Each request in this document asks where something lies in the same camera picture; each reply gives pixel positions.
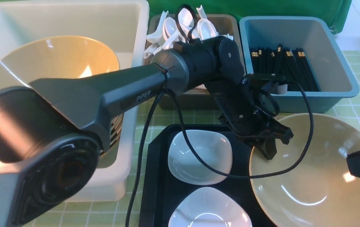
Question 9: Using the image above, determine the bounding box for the pile of black chopsticks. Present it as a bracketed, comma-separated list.
[249, 44, 321, 92]

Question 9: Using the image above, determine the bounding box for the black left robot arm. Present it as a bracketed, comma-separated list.
[0, 36, 293, 227]

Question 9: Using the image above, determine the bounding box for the pile of white soup spoons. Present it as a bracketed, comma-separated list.
[143, 5, 241, 59]

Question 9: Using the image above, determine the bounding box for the large white plastic tub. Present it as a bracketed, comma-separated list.
[0, 0, 149, 202]

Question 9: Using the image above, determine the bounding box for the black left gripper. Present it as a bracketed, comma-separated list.
[205, 73, 294, 160]

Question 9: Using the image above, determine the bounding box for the black serving tray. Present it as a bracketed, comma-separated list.
[139, 125, 275, 227]

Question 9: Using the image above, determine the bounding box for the green fabric backdrop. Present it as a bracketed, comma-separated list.
[148, 0, 351, 34]

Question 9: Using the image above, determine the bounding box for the white square dish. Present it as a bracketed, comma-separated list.
[168, 130, 233, 185]
[168, 187, 252, 227]

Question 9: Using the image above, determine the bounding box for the blue-grey chopstick bin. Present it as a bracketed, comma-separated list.
[239, 16, 359, 113]

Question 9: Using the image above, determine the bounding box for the green checkered tablecloth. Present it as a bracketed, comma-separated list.
[22, 50, 360, 227]

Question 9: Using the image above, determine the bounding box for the stack of tan bowls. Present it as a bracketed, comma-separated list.
[100, 114, 124, 157]

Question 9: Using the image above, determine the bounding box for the grey spoon bin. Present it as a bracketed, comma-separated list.
[143, 14, 247, 110]

